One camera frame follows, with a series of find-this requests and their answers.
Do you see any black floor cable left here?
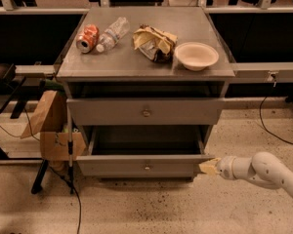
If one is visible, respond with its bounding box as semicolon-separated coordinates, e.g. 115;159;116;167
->
48;164;83;234

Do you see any grey top drawer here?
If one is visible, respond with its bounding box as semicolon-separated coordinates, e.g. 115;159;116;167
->
67;98;225;126

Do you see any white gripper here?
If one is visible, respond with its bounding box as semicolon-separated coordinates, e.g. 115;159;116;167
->
199;156;235;180

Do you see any grey drawer cabinet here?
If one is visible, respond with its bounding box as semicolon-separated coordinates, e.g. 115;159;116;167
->
56;6;236;180

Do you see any green object behind box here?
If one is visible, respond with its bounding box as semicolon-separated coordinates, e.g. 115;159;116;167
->
39;79;64;92

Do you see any white paper bowl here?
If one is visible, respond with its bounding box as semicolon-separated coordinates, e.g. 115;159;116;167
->
175;42;219;71

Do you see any black floor cable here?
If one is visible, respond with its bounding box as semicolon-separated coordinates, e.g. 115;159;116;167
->
258;96;293;147
48;164;83;234

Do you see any clear plastic water bottle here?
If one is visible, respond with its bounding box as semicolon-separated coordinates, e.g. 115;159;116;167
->
96;17;130;53

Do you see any orange soda can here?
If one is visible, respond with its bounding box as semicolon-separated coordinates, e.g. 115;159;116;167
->
76;24;100;54

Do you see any black stand left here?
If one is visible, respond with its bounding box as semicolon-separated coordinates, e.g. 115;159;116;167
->
0;63;49;194

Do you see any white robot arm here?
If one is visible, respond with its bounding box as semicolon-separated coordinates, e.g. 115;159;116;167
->
199;152;293;199

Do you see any grey drawer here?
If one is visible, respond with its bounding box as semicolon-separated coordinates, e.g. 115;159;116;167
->
77;126;213;179
67;98;225;126

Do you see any black floor cable right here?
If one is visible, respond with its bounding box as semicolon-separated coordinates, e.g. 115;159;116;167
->
258;96;293;147

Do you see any brown cardboard box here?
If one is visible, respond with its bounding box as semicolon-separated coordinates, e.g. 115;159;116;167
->
20;90;88;162

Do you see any white and black pole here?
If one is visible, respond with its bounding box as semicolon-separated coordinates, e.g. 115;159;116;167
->
66;106;74;194

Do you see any crumpled yellow chip bag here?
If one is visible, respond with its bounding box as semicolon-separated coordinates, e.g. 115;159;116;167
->
133;24;178;63

